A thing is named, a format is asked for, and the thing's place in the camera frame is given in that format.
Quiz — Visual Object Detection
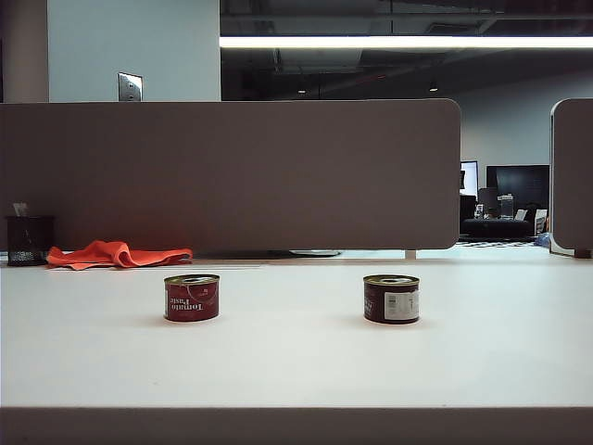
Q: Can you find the dark tomato can white label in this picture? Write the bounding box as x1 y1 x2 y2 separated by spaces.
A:
362 273 422 325

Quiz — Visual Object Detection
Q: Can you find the red tomato paste can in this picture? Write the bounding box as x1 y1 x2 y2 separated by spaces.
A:
163 273 221 324

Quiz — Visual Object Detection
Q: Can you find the large brown desk divider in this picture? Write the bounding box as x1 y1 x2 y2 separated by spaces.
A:
0 97 463 254

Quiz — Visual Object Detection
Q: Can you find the small bright monitor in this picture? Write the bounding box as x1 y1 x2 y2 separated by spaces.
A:
460 159 479 197

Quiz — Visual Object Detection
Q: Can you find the orange cloth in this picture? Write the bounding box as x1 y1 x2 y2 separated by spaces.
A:
45 239 194 271

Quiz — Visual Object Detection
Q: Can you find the grey office chair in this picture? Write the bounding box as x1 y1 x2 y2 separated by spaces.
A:
476 186 498 219

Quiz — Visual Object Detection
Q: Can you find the black round sofa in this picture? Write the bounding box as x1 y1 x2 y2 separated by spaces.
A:
461 217 536 239

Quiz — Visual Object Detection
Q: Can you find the long ceiling light strip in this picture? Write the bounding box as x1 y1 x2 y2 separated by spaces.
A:
219 34 593 50

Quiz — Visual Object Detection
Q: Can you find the large black screen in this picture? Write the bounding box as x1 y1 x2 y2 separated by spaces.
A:
486 164 551 210

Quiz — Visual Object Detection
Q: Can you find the black mesh pen holder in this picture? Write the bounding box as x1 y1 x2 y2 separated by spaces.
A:
4 214 57 268

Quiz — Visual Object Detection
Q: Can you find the brown desk divider white edge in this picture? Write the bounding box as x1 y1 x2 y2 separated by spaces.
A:
549 97 593 259

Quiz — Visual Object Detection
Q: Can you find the metal wall outlet plate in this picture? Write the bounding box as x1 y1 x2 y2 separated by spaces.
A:
117 70 144 102

